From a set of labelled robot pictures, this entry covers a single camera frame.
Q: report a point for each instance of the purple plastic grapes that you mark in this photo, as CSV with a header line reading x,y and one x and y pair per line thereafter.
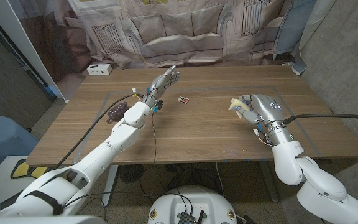
x,y
117,112

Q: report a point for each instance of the white table leg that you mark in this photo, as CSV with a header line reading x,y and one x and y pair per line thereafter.
x,y
110,183

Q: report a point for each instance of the white door frame post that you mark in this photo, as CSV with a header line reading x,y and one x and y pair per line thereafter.
x,y
20,40

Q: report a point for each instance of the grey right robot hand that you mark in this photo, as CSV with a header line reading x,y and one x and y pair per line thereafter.
x,y
266,109

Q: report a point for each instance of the yellow pad with black border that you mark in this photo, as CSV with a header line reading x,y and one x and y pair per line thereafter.
x,y
26,169

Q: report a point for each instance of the white power box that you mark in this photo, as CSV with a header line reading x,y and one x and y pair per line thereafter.
x,y
99,69

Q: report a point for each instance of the round black floor fan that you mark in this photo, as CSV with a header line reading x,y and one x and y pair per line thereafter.
x,y
131,173

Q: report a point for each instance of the black antenna module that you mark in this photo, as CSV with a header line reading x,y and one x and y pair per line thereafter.
x,y
186,217

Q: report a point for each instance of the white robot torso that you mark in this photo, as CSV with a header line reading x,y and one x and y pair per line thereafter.
x,y
191,202

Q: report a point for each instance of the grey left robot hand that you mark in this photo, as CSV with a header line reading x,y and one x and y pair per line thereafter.
x,y
160,85

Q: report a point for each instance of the printed sofa backdrop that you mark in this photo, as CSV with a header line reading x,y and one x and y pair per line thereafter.
x,y
179,31

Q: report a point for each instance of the yellow sponge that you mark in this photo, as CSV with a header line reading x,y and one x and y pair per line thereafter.
x,y
238,104

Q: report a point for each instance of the grey table leg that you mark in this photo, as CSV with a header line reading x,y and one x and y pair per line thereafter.
x,y
269,183

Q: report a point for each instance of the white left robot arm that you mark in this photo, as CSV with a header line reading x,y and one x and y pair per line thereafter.
x,y
123,137

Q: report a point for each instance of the red white matchbox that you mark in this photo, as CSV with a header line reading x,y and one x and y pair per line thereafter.
x,y
183,99

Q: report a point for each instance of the blue chair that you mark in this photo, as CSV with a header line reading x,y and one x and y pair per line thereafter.
x,y
2,137

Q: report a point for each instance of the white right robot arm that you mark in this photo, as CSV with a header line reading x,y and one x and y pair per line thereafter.
x,y
291,161

